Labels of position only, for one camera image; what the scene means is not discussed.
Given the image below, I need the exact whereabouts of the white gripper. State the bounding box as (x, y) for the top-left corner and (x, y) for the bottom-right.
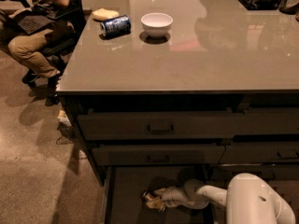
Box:
(146, 179), (209, 212)

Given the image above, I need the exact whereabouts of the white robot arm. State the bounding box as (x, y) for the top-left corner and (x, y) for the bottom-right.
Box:
(142, 173), (296, 224)

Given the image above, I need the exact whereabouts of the open bottom drawer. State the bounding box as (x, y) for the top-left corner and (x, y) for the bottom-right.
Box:
(100, 166), (221, 224)

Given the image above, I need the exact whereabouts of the bottom right drawer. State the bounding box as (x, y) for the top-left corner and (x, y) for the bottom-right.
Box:
(207, 163), (299, 181)

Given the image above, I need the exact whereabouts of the middle left drawer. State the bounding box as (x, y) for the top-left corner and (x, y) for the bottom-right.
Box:
(92, 144), (225, 166)

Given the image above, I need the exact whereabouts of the top left drawer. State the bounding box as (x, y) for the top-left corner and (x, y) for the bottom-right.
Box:
(78, 111), (245, 140)

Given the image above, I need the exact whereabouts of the middle right drawer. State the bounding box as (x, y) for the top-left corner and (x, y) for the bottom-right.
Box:
(220, 141), (299, 164)

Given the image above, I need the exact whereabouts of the top right drawer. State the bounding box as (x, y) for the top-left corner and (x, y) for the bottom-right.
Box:
(237, 107), (299, 135)

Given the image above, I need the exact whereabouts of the blue soda can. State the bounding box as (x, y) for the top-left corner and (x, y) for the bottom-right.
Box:
(100, 15), (131, 37)

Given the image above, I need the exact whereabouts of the dark object at counter corner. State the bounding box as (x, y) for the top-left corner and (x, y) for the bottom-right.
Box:
(279, 0), (299, 15)

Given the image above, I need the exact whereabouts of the white bowl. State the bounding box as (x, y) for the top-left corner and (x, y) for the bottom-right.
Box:
(141, 13), (173, 38)

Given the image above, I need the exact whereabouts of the black office chair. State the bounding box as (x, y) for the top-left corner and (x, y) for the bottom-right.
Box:
(22, 0), (88, 105)

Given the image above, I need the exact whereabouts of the yellow sponge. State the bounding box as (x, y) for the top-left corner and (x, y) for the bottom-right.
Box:
(93, 8), (119, 21)

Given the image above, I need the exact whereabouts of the black laptop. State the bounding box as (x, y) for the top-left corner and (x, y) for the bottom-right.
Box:
(13, 12), (57, 35)

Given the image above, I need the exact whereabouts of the seated person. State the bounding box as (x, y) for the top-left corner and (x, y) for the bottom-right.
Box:
(0, 0), (72, 84)

